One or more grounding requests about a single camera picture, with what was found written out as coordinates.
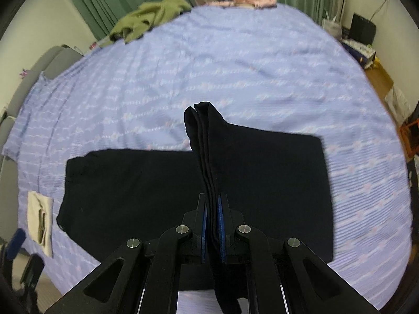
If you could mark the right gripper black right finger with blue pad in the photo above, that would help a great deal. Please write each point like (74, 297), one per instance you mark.
(228, 220)

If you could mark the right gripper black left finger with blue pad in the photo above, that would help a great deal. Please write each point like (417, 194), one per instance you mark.
(196, 220)

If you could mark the black pants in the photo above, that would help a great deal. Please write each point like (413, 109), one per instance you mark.
(126, 207)

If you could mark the beige folded cloth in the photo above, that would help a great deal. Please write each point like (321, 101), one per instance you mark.
(40, 221)

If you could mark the lavender floral bed sheet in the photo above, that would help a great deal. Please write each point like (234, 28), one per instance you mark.
(272, 69)

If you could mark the orange stool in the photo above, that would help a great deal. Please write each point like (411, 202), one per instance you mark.
(409, 135)

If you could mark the olive green garment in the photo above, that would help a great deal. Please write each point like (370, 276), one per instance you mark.
(145, 18)

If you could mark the white plastic bag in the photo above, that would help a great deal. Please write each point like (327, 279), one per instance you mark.
(398, 105)

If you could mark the blue white cardboard box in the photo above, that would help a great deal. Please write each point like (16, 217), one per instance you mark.
(363, 54)

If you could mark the white gift bag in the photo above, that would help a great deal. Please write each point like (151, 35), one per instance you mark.
(332, 27)

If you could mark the pink floral pillow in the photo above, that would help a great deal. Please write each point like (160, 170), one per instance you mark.
(252, 4)

